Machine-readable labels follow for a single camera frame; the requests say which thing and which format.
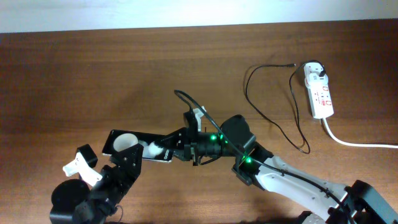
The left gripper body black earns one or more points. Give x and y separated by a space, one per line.
113 186

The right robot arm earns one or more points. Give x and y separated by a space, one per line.
255 165

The black smartphone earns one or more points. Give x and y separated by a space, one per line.
119 140

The white charger plug adapter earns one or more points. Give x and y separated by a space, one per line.
315 75

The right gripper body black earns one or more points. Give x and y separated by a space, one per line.
205 144

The white power strip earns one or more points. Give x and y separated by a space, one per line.
320 102

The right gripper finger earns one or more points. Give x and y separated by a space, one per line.
179 154
175 140

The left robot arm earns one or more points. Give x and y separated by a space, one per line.
71 203

